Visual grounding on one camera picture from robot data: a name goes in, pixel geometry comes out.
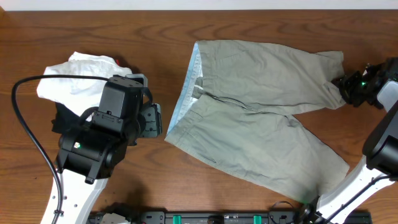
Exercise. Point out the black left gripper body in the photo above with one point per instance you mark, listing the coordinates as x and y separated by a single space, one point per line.
152 121

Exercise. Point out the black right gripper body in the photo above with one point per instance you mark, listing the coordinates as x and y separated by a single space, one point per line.
356 89

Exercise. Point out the khaki grey shorts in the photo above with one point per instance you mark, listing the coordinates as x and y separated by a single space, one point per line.
237 113

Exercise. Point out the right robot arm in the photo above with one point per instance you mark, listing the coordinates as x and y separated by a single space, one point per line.
377 169

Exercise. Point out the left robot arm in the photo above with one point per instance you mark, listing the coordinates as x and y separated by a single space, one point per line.
91 149

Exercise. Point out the white top garment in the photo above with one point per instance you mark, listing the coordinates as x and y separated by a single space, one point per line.
79 94

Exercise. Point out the black garment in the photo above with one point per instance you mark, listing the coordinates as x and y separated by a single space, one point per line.
64 118

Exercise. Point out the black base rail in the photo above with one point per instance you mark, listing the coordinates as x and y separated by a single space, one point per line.
121 213

